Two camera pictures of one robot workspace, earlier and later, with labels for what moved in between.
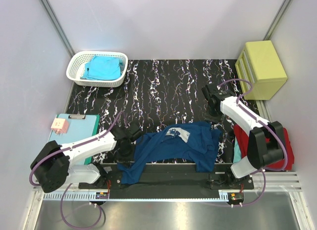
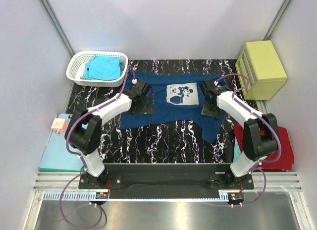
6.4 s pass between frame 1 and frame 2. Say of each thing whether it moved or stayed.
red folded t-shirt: stayed
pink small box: stayed
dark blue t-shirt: moved
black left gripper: moved
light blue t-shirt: stayed
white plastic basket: stayed
